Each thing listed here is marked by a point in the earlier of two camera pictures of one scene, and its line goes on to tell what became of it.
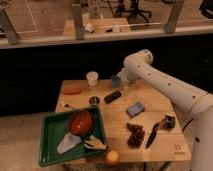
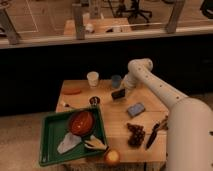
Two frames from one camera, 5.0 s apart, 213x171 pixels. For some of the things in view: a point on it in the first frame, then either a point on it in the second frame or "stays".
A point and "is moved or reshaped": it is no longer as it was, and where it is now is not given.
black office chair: [134, 11] stays
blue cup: [115, 81] stays
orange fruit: [112, 156] stays
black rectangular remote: [112, 96] is moved or reshaped
